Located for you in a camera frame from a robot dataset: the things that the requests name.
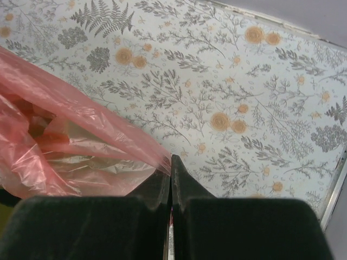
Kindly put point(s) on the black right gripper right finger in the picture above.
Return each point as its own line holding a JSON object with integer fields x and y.
{"x": 206, "y": 227}

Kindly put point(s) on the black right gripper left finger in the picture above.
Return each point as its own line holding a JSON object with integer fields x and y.
{"x": 131, "y": 227}

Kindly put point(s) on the red torn trash bag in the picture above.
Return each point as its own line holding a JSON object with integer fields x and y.
{"x": 56, "y": 141}

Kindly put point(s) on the floral patterned table mat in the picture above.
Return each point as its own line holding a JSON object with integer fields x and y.
{"x": 251, "y": 108}

